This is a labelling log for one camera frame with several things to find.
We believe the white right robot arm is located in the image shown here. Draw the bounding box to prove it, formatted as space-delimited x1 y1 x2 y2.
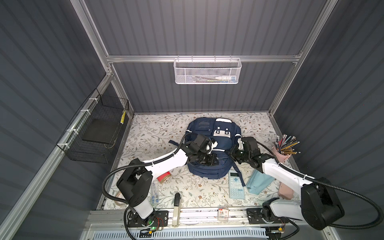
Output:
226 137 345 230

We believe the pink pencil cup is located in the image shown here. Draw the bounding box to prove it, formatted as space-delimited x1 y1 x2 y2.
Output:
272 147 291 163

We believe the clear pen pouch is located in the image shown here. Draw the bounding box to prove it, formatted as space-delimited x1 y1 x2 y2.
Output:
151 180 159 206

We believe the red card box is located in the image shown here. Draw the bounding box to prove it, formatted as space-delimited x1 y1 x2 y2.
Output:
157 172 172 184

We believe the roll of clear tape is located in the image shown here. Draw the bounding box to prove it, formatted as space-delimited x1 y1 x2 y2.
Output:
113 193 127 207

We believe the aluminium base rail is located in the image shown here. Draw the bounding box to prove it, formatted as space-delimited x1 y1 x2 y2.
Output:
131 206 289 232

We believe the white wire mesh basket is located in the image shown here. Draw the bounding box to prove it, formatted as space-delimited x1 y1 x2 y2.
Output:
173 57 242 85

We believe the small clear staples box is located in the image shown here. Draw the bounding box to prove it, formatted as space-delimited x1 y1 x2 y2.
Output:
218 206 229 223

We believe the teal pencil case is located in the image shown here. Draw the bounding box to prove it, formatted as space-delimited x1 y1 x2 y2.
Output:
246 170 275 195

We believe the black cable conduit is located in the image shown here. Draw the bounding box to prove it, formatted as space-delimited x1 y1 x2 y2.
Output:
101 133 193 205
256 140 384 230

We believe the light blue calculator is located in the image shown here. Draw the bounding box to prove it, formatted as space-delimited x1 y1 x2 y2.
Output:
228 170 245 200

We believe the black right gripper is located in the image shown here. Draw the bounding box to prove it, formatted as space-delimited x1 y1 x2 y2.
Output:
225 144 251 164

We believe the pink pencil case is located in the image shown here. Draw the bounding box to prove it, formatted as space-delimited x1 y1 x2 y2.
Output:
278 183 294 200

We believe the black left cable conduit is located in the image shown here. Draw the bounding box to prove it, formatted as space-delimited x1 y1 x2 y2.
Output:
101 133 193 205

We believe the black right cable conduit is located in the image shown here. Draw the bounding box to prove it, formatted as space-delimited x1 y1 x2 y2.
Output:
256 140 384 230

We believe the black and cream stapler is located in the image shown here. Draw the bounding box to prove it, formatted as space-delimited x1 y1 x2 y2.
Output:
172 193 181 228

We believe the black wire wall basket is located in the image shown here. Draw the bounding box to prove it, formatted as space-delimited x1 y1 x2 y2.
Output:
57 91 130 164

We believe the bundle of coloured pencils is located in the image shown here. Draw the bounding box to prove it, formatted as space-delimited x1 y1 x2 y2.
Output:
274 134 301 156

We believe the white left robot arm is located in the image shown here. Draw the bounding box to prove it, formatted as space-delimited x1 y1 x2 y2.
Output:
117 133 218 222

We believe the navy blue student backpack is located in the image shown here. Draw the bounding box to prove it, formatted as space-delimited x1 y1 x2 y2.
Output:
181 118 246 187

